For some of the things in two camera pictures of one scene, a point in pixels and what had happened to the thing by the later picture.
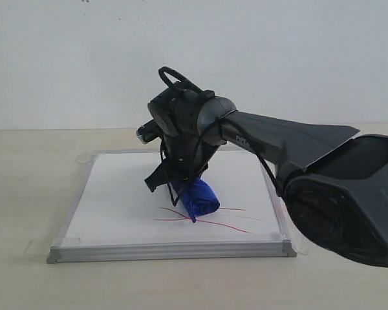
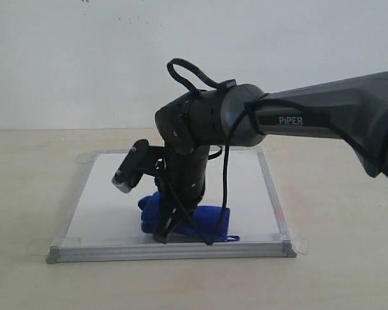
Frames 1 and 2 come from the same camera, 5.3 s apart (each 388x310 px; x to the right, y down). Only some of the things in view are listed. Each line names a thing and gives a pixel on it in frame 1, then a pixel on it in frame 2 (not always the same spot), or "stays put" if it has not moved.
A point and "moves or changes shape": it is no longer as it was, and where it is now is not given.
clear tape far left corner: [85, 158] stays put
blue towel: [198, 198] moves or changes shape
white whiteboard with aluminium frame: [114, 216] stays put
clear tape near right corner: [301, 245] stays put
